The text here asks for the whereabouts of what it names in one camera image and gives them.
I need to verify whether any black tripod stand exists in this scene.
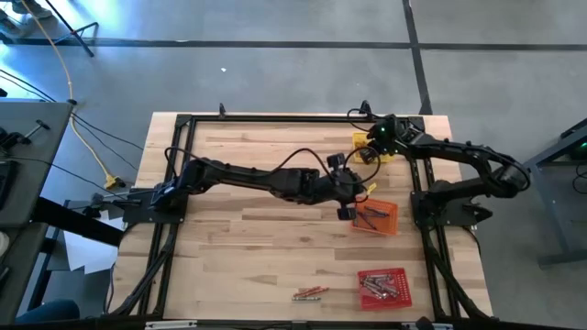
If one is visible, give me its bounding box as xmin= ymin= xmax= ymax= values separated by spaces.
xmin=43 ymin=0 xmax=100 ymax=59

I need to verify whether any black right camera cable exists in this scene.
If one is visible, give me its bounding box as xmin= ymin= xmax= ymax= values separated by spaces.
xmin=346 ymin=107 xmax=384 ymax=134

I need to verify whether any black device green light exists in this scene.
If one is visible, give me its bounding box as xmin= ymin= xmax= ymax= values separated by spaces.
xmin=559 ymin=117 xmax=587 ymax=161

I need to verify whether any yellow plastic basket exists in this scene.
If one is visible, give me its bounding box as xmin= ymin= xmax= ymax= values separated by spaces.
xmin=351 ymin=131 xmax=396 ymax=164

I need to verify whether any grey side table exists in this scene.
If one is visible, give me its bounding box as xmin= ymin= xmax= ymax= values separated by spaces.
xmin=0 ymin=100 xmax=74 ymax=230

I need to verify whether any yellow floor cable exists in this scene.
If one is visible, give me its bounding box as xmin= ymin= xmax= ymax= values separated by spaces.
xmin=17 ymin=0 xmax=123 ymax=190

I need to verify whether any grey desk frame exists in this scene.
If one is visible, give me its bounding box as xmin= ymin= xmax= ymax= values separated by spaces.
xmin=508 ymin=117 xmax=587 ymax=267

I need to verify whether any black left camera cable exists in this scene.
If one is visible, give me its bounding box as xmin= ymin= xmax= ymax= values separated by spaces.
xmin=163 ymin=145 xmax=382 ymax=204

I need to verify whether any orange plastic basket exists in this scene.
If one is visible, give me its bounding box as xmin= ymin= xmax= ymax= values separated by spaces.
xmin=350 ymin=197 xmax=399 ymax=237

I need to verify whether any red plastic basket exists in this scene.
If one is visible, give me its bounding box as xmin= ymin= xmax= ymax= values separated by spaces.
xmin=357 ymin=268 xmax=413 ymax=312

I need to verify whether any person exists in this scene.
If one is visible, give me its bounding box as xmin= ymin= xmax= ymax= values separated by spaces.
xmin=16 ymin=299 xmax=82 ymax=325

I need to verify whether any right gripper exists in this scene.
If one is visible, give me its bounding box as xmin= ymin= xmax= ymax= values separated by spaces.
xmin=359 ymin=115 xmax=410 ymax=166

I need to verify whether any black support beam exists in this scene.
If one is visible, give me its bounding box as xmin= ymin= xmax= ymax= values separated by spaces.
xmin=31 ymin=195 xmax=126 ymax=248

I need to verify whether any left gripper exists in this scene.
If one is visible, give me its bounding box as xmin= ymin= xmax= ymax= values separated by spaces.
xmin=318 ymin=152 xmax=378 ymax=222

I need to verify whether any white paper sheet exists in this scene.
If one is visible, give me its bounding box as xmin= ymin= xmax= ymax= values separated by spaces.
xmin=61 ymin=208 xmax=126 ymax=276

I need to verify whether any white edge bracket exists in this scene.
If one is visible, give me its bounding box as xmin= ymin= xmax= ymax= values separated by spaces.
xmin=144 ymin=320 xmax=198 ymax=330
xmin=401 ymin=322 xmax=454 ymax=330

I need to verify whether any black clamp tool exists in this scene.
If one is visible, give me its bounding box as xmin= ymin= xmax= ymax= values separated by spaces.
xmin=0 ymin=118 xmax=51 ymax=150

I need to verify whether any black camera cable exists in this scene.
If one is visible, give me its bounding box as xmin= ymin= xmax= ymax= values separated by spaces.
xmin=163 ymin=145 xmax=382 ymax=204
xmin=346 ymin=107 xmax=384 ymax=134

